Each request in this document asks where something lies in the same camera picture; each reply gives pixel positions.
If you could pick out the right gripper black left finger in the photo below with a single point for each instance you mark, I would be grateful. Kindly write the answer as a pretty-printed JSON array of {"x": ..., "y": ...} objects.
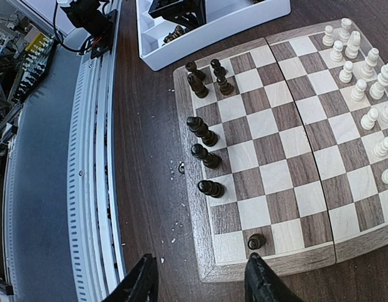
[{"x": 140, "y": 284}]

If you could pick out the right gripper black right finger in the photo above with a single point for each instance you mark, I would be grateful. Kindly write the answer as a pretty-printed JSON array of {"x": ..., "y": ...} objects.
[{"x": 262, "y": 283}]

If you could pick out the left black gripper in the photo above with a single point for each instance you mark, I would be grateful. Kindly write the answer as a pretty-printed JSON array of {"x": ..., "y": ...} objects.
[{"x": 190, "y": 14}]

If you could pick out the white plastic divided tray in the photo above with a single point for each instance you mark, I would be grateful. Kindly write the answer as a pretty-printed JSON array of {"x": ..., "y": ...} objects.
[{"x": 224, "y": 19}]

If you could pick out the dark chess piece board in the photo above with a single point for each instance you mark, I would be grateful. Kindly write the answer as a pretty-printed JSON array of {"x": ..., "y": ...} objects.
[
  {"x": 256, "y": 241},
  {"x": 210, "y": 160}
]

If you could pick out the dark chess piece corner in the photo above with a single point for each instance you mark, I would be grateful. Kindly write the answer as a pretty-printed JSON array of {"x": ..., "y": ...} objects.
[{"x": 192, "y": 68}]

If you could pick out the dark pawn rank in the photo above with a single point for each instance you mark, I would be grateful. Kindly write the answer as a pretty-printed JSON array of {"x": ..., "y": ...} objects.
[
  {"x": 218, "y": 70},
  {"x": 225, "y": 87}
]

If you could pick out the dark chess piece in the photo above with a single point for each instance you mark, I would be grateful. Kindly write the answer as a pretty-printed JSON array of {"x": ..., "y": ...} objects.
[
  {"x": 198, "y": 127},
  {"x": 210, "y": 188}
]

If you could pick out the wooden chess board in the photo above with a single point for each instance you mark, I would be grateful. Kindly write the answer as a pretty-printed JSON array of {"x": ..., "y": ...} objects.
[{"x": 267, "y": 137}]

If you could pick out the dark chess pieces lower pile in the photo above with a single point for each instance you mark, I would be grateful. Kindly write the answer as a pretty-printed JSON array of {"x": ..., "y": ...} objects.
[{"x": 177, "y": 32}]

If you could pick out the chess set box outside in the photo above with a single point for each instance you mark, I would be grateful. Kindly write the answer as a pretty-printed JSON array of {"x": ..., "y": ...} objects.
[{"x": 32, "y": 67}]

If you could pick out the white chess pieces group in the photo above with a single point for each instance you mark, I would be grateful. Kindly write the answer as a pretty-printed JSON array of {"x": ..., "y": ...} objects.
[{"x": 352, "y": 154}]

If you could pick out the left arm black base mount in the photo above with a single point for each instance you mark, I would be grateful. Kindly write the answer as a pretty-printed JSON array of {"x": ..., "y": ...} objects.
[{"x": 92, "y": 17}]

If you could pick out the aluminium front rail frame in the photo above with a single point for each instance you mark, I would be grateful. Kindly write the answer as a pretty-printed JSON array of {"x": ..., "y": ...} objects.
[{"x": 61, "y": 232}]

